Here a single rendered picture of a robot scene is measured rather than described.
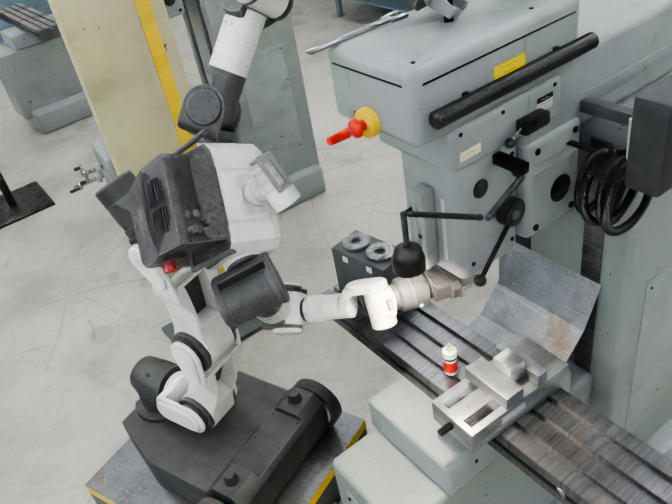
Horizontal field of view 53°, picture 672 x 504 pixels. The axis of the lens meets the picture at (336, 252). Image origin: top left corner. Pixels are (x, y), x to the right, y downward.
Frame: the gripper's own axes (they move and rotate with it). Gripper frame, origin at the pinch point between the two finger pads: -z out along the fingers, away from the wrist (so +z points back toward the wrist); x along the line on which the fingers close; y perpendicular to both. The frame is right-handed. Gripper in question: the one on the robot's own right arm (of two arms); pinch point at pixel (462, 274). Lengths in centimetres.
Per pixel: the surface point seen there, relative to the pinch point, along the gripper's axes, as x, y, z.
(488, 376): -15.3, 22.4, 1.3
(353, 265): 40.4, 18.2, 17.9
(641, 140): -24, -40, -29
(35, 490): 95, 126, 161
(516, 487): -15, 77, -8
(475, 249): -11.1, -15.8, 1.8
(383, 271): 29.4, 15.3, 11.8
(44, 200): 366, 124, 165
